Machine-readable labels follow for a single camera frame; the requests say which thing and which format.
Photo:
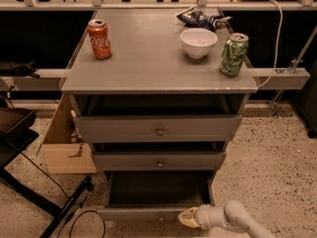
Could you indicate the grey bottom drawer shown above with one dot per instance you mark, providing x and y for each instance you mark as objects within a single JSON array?
[{"x": 155, "y": 196}]

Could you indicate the orange soda can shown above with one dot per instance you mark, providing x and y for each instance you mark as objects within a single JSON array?
[{"x": 98, "y": 36}]

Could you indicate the green soda can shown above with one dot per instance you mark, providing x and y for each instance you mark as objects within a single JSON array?
[{"x": 234, "y": 54}]

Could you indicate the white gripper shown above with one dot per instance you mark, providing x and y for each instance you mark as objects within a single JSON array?
[{"x": 202, "y": 217}]

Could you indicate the grey middle drawer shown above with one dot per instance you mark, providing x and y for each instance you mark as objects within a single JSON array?
[{"x": 159, "y": 161}]

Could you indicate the cardboard box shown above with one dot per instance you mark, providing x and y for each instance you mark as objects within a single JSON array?
[{"x": 65, "y": 153}]

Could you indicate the grey top drawer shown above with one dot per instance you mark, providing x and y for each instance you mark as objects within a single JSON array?
[{"x": 139, "y": 129}]

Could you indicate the white ceramic bowl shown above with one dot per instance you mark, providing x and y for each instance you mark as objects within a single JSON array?
[{"x": 197, "y": 43}]

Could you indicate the grey drawer cabinet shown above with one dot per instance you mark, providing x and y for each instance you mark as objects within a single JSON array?
[{"x": 149, "y": 74}]

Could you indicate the metal railing frame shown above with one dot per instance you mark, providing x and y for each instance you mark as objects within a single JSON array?
[{"x": 277, "y": 78}]

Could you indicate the blue chip bag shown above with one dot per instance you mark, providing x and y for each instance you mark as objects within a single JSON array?
[{"x": 194, "y": 18}]

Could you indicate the grey drawer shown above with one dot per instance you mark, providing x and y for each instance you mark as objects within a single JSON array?
[
  {"x": 155, "y": 196},
  {"x": 159, "y": 161},
  {"x": 139, "y": 129}
]

